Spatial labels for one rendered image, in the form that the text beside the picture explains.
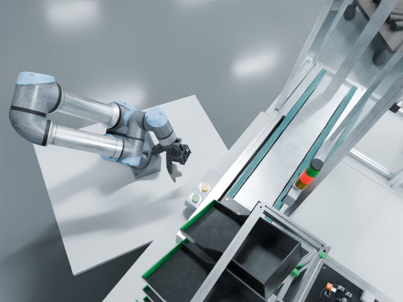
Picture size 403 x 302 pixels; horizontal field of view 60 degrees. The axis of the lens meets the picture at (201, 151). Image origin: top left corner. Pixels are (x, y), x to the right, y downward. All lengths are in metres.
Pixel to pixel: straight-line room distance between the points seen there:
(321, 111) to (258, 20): 2.21
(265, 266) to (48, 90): 0.92
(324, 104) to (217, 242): 1.45
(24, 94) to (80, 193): 0.60
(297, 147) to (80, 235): 1.16
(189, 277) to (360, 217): 1.23
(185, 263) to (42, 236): 1.82
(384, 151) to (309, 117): 0.47
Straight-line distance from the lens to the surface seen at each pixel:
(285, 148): 1.91
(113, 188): 1.73
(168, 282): 0.90
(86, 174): 1.78
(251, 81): 3.45
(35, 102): 1.32
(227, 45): 3.75
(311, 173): 1.29
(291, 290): 1.56
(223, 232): 0.93
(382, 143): 2.29
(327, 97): 2.24
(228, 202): 1.61
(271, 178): 1.78
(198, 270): 0.89
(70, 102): 1.41
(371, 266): 1.89
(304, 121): 2.06
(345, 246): 1.85
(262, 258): 0.88
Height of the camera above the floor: 2.41
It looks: 57 degrees down
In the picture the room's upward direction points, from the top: 14 degrees clockwise
